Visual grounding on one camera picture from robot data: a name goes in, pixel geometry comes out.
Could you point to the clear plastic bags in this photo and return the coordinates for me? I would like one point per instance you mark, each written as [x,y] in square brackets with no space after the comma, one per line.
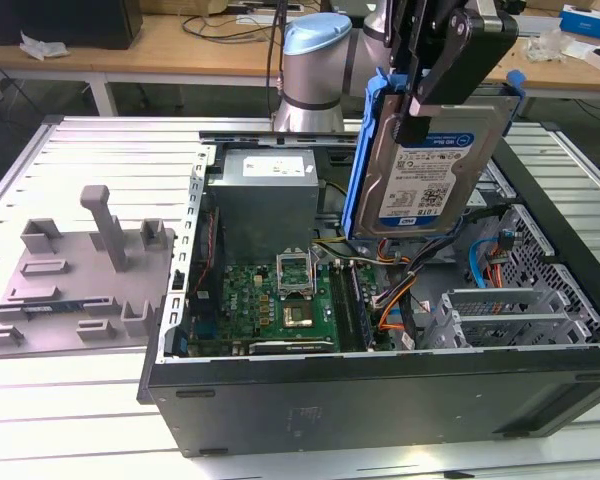
[550,47]

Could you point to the grey metal drive cage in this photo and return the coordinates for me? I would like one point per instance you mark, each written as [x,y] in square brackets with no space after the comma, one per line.
[495,182]

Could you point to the grey parts rack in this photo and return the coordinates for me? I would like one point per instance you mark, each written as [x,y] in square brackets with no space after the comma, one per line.
[80,280]

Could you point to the crumpled white plastic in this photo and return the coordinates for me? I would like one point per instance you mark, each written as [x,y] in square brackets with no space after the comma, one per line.
[42,47]

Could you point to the wooden desk white frame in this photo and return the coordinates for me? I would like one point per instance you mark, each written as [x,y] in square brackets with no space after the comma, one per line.
[155,50]

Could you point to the hard disk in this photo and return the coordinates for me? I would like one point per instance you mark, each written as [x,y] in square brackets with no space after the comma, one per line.
[420,190]

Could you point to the black PC case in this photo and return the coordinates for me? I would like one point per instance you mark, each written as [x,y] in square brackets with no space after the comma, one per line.
[330,410]

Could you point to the blue cardboard box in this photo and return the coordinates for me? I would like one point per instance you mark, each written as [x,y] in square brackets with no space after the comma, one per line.
[587,22]

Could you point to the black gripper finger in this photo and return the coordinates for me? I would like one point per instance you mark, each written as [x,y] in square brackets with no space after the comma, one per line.
[402,45]
[445,65]

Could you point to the green motherboard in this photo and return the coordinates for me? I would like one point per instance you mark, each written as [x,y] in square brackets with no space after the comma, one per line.
[245,300]

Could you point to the black graphics card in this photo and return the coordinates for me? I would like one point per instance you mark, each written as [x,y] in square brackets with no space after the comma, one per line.
[290,347]

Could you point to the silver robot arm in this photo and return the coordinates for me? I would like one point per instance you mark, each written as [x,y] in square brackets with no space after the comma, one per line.
[310,85]

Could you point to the black RAM slot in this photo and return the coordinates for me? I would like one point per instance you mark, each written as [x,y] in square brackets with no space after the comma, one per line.
[340,306]
[355,306]
[362,306]
[348,306]

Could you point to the CPU socket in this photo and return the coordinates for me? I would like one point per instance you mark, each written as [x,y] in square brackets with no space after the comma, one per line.
[297,316]

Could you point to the RAM stick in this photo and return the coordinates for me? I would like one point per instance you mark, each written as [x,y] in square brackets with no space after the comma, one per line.
[47,307]

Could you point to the large black box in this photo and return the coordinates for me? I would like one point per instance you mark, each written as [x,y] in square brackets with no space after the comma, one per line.
[80,20]

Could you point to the grey power supply unit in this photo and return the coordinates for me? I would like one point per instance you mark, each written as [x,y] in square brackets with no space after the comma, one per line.
[265,210]

